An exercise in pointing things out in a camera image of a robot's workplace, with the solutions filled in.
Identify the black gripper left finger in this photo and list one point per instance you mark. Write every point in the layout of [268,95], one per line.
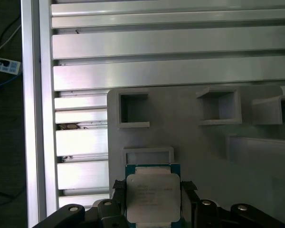
[104,213]

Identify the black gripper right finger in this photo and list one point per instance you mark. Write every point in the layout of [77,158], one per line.
[209,213]

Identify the silver CPU green substrate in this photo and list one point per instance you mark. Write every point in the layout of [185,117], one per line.
[152,194]

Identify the grey parts rack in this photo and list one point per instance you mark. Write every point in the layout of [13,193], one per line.
[180,142]

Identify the brown crumpled scrap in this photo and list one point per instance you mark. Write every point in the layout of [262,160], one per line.
[69,126]

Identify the white power strip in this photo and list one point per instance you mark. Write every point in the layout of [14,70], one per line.
[12,66]

